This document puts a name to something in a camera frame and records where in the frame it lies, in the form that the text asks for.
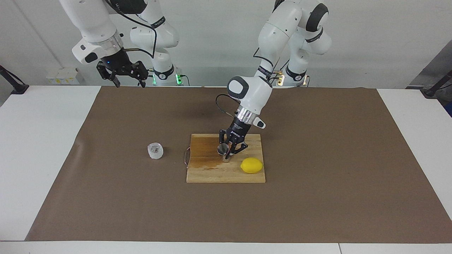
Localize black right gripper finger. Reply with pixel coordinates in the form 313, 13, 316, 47
132, 61, 149, 88
97, 65, 121, 88

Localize brown paper table mat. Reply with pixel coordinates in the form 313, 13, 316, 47
25, 86, 452, 244

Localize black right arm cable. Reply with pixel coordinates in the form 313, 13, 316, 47
104, 0, 157, 59

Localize steel double jigger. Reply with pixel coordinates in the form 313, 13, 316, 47
217, 143, 233, 163

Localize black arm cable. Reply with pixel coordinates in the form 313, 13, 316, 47
215, 46, 283, 119
104, 0, 157, 59

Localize yellow lemon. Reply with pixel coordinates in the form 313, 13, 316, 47
240, 157, 264, 174

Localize black clamp stand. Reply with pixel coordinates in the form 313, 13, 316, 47
424, 70, 452, 98
0, 65, 29, 95

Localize white box yellow labels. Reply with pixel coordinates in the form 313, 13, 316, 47
46, 68, 80, 85

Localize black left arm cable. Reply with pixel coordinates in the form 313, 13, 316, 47
215, 46, 283, 119

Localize small clear plastic cup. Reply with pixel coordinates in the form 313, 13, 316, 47
147, 142, 164, 160

